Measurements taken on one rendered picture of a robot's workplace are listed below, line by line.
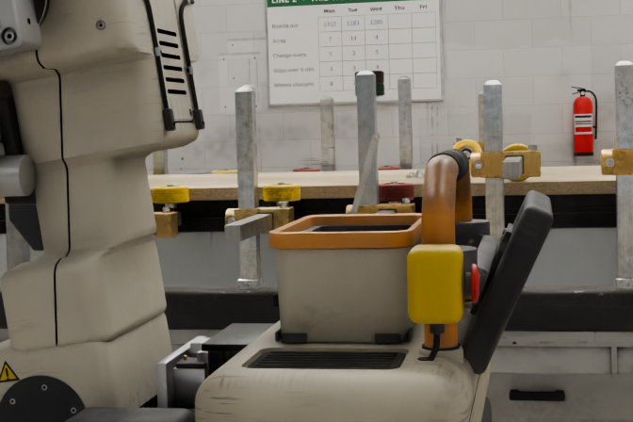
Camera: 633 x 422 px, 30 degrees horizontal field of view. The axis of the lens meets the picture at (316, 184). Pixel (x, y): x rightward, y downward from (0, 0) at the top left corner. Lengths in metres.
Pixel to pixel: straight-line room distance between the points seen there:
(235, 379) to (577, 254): 1.56
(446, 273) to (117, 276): 0.41
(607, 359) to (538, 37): 7.22
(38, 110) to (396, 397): 0.52
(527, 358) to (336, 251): 1.24
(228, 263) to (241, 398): 1.59
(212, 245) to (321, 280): 1.47
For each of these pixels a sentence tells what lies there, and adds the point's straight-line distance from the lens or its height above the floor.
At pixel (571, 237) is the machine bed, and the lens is 2.56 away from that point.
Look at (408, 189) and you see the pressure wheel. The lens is 2.43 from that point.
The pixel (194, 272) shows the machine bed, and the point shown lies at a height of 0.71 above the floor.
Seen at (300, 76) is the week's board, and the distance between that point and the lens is 9.67.
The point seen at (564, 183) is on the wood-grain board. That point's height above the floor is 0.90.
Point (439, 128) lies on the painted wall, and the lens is 9.52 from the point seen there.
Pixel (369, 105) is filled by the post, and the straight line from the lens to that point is 2.35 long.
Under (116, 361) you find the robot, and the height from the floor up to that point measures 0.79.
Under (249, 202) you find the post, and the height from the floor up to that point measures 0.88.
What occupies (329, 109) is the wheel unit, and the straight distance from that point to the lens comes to 3.47.
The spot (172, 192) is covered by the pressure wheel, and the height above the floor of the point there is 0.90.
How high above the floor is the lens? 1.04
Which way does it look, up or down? 3 degrees down
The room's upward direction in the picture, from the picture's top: 2 degrees counter-clockwise
